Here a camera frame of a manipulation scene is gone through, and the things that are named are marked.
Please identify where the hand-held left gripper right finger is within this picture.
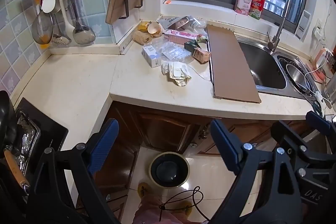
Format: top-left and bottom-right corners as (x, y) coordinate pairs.
(210, 119), (306, 224)

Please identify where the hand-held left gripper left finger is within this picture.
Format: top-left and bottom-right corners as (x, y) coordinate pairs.
(26, 118), (121, 224)

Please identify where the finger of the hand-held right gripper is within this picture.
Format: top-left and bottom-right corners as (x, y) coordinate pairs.
(302, 111), (336, 146)
(271, 120), (331, 169)

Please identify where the round trash bin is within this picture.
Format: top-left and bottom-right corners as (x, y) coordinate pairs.
(149, 152), (190, 188)

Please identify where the white tissue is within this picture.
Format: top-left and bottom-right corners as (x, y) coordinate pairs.
(161, 61), (192, 87)

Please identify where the white and blue box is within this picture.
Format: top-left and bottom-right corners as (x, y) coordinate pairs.
(142, 44), (167, 68)

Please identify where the clear plastic packaging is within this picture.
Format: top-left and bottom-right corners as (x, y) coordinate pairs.
(152, 36), (195, 64)

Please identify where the dark green packet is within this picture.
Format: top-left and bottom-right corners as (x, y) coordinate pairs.
(184, 39), (209, 52)

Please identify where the long pink box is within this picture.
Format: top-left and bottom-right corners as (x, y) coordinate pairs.
(164, 29), (205, 45)

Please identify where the eggshell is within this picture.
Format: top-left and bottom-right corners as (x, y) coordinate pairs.
(147, 21), (164, 37)

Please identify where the grey printed paper package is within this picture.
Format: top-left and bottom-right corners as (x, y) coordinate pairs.
(157, 15), (208, 30)

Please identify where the steel bowl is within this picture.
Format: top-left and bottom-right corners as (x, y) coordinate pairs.
(286, 63), (317, 92)

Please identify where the black gas stove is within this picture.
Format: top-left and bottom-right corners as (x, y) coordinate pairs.
(10, 97), (69, 188)

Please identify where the brown wooden cabinet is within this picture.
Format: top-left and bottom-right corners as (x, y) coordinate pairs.
(76, 101), (331, 214)

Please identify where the pink electric kettle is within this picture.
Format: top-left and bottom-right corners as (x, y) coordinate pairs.
(311, 48), (336, 83)

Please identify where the yellow slipper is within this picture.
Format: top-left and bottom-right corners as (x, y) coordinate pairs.
(138, 182), (151, 197)
(181, 200), (193, 215)

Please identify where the stainless steel sink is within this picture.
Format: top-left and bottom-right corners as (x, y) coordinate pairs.
(235, 32), (326, 100)

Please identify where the aluminium foil liner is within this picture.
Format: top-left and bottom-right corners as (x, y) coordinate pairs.
(16, 111), (40, 169)

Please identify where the brown cardboard sheet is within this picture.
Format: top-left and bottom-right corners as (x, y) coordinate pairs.
(206, 24), (262, 104)

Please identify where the person's pink trouser leg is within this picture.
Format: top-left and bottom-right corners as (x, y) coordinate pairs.
(134, 194), (210, 224)

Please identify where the steel faucet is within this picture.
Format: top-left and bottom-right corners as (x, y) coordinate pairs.
(267, 0), (292, 52)

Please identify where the steel slotted spatula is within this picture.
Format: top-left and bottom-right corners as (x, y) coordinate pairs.
(51, 13), (72, 45)

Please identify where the steel mesh strainer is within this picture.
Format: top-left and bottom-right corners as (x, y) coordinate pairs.
(31, 0), (54, 45)

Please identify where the black cutting board holder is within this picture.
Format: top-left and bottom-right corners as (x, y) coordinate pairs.
(118, 0), (143, 20)

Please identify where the white spatula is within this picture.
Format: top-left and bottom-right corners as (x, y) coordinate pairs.
(58, 0), (72, 39)

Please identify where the white power cable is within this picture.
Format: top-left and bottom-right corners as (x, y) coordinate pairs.
(304, 69), (334, 109)

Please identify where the black cable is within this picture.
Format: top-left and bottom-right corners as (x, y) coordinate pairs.
(159, 186), (210, 222)

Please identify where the white wall socket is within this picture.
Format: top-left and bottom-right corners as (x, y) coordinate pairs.
(312, 19), (326, 41)

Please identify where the steel ladle wooden handle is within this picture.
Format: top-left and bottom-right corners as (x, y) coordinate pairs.
(64, 0), (96, 45)

